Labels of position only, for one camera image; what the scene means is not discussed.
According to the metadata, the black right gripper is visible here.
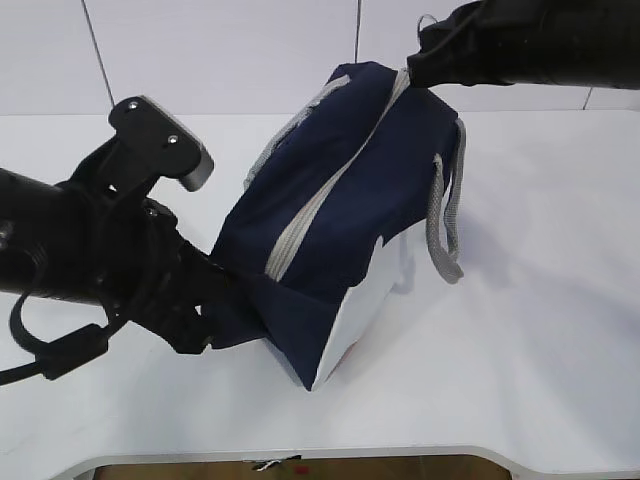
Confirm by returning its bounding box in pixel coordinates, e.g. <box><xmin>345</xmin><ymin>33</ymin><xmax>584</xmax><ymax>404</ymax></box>
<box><xmin>407</xmin><ymin>1</ymin><xmax>500</xmax><ymax>88</ymax></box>

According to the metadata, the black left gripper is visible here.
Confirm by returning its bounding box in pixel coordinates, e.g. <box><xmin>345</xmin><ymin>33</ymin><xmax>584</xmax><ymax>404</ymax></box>
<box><xmin>64</xmin><ymin>95</ymin><xmax>220</xmax><ymax>355</ymax></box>

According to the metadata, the navy blue lunch bag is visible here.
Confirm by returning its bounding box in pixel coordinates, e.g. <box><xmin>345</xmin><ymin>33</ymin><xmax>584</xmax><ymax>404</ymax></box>
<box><xmin>203</xmin><ymin>62</ymin><xmax>466</xmax><ymax>390</ymax></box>

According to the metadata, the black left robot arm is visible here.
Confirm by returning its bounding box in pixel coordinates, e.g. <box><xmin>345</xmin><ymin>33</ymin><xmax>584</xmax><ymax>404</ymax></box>
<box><xmin>1</xmin><ymin>96</ymin><xmax>224</xmax><ymax>360</ymax></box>

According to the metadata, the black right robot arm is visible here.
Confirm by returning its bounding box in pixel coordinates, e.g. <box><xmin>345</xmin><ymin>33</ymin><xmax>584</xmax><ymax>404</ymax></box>
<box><xmin>407</xmin><ymin>1</ymin><xmax>639</xmax><ymax>90</ymax></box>

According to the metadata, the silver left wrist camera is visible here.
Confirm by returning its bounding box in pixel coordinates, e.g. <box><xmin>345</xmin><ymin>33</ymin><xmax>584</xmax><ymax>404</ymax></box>
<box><xmin>142</xmin><ymin>95</ymin><xmax>215</xmax><ymax>192</ymax></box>

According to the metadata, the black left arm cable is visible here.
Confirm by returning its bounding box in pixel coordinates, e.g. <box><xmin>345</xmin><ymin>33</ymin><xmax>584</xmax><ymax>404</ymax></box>
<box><xmin>0</xmin><ymin>289</ymin><xmax>110</xmax><ymax>386</ymax></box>

